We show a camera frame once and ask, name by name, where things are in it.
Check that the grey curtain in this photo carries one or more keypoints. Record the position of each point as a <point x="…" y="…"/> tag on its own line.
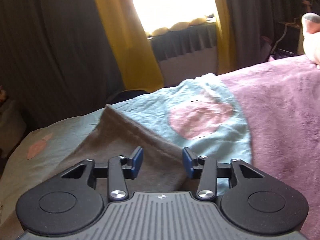
<point x="56" y="60"/>

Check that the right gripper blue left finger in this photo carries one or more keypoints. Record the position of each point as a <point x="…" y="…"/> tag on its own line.
<point x="121" y="168"/>

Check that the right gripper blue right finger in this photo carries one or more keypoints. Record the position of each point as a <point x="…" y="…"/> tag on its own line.
<point x="203" y="169"/>

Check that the grey sweatpants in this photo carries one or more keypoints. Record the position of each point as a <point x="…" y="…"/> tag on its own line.
<point x="130" y="154"/>

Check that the grey pleated radiator cover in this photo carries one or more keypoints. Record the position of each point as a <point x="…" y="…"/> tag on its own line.
<point x="186" y="54"/>

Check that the purple fleece blanket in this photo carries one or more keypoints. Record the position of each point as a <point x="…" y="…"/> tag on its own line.
<point x="280" y="100"/>

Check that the light blue patterned bedsheet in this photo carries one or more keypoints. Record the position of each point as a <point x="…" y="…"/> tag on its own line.
<point x="201" y="114"/>

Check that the yellow curtain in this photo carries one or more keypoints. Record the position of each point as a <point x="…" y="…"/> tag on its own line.
<point x="137" y="64"/>

